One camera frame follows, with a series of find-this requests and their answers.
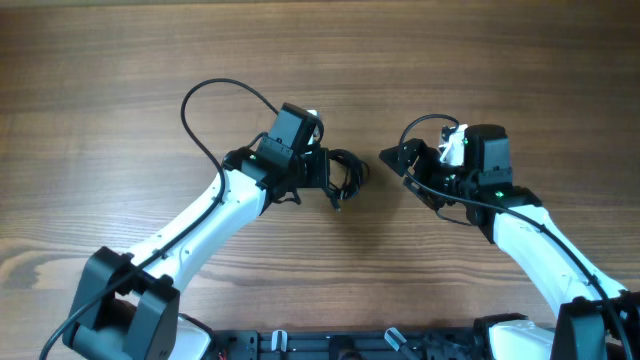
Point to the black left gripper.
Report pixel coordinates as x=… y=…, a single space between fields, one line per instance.
x=320 y=177

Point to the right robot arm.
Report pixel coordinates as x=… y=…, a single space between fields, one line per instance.
x=596 y=316

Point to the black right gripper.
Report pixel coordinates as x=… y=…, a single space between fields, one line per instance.
x=416 y=147

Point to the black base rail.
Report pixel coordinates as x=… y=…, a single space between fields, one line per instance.
x=429 y=344

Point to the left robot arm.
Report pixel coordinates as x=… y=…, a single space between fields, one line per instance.
x=127 y=304

